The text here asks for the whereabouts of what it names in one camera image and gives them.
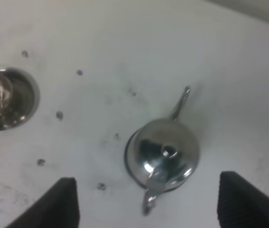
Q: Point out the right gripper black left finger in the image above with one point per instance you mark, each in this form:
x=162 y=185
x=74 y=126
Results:
x=57 y=208

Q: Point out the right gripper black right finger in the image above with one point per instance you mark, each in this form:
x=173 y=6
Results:
x=240 y=204

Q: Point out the stainless steel teapot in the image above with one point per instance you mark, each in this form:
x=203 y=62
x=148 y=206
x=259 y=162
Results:
x=171 y=131

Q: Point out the middle steel saucer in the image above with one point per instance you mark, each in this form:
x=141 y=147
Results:
x=24 y=101

